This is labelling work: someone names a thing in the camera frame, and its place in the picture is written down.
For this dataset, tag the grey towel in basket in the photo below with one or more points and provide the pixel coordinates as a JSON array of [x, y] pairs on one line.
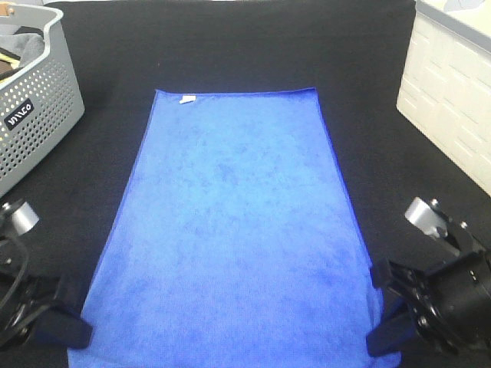
[[27, 47]]

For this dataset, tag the grey perforated laundry basket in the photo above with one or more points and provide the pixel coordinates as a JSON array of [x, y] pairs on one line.
[[40, 103]]

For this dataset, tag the yellow and brown cloths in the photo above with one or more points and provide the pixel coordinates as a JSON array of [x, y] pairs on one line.
[[10, 64]]

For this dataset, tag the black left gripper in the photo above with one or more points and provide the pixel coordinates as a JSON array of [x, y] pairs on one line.
[[29, 316]]

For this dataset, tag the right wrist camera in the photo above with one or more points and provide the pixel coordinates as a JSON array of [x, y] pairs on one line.
[[430, 219]]

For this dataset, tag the white plastic storage crate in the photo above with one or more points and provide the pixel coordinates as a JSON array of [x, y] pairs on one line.
[[445, 86]]

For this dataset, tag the blue microfiber towel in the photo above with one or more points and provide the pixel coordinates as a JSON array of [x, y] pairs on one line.
[[235, 244]]

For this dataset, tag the black table cloth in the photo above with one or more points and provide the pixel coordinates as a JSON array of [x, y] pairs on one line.
[[351, 52]]

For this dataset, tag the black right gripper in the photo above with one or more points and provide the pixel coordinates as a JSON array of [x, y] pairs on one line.
[[450, 306]]

